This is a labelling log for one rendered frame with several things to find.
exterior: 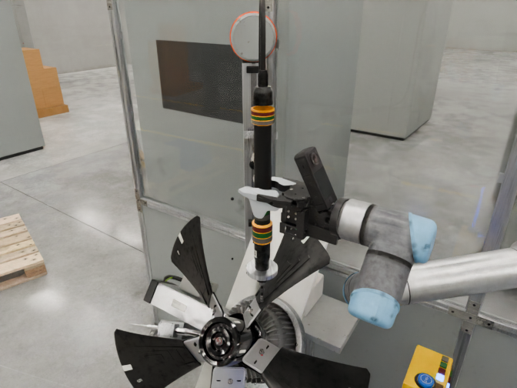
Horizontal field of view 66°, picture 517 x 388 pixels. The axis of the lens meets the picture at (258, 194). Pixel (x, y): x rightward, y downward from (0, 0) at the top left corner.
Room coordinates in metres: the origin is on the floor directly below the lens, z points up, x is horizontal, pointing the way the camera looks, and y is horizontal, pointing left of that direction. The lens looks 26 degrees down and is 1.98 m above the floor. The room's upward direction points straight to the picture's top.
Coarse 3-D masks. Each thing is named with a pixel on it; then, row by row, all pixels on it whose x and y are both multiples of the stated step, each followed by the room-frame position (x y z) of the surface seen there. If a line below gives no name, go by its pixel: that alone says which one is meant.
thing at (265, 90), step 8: (264, 72) 0.71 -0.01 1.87; (264, 80) 0.71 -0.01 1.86; (256, 88) 0.71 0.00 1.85; (264, 88) 0.71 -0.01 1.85; (256, 96) 0.71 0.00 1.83; (264, 96) 0.70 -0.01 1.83; (256, 104) 0.71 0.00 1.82; (264, 104) 0.70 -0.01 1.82; (272, 104) 0.72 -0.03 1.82; (256, 248) 0.71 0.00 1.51; (264, 248) 0.71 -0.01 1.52; (256, 256) 0.71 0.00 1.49; (264, 256) 0.71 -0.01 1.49; (256, 264) 0.71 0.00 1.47; (264, 264) 0.71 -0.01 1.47
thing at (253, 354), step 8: (256, 344) 0.75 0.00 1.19; (264, 344) 0.75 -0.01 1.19; (272, 344) 0.75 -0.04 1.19; (248, 352) 0.73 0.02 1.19; (256, 352) 0.73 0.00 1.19; (272, 352) 0.73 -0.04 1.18; (248, 360) 0.70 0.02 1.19; (264, 360) 0.71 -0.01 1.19; (256, 368) 0.68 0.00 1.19; (264, 368) 0.68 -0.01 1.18
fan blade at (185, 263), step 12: (192, 228) 0.99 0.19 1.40; (192, 240) 0.97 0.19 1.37; (180, 252) 1.01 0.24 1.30; (192, 252) 0.95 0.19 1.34; (180, 264) 1.01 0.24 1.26; (192, 264) 0.94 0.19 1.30; (204, 264) 0.90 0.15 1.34; (192, 276) 0.95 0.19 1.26; (204, 276) 0.89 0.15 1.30; (204, 288) 0.88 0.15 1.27; (204, 300) 0.89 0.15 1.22
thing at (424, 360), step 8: (416, 352) 0.84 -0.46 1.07; (424, 352) 0.84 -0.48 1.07; (432, 352) 0.84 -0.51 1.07; (416, 360) 0.81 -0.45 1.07; (424, 360) 0.81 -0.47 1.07; (432, 360) 0.81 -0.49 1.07; (440, 360) 0.81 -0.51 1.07; (416, 368) 0.78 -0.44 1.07; (424, 368) 0.78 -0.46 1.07; (432, 368) 0.78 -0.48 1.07; (448, 368) 0.78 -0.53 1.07; (408, 376) 0.75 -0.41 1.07; (416, 376) 0.75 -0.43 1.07; (432, 376) 0.75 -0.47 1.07; (448, 376) 0.75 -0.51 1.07; (408, 384) 0.73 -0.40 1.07; (416, 384) 0.73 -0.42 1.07
